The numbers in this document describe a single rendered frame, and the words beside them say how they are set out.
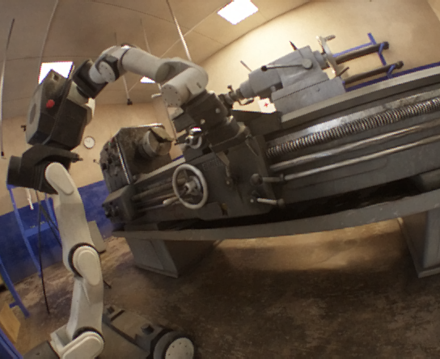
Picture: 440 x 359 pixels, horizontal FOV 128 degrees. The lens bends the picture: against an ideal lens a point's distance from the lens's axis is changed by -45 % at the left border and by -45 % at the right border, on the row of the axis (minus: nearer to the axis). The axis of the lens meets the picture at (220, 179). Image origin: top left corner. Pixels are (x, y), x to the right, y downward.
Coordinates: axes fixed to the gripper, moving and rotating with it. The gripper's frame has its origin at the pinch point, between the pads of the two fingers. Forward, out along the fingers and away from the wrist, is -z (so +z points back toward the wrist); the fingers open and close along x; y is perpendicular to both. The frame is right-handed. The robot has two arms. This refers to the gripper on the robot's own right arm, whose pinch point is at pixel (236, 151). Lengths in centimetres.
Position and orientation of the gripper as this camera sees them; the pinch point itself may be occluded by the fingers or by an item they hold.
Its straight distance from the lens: 56.1
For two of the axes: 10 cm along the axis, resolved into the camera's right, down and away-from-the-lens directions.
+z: -5.7, -6.8, -4.6
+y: -3.2, 7.0, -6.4
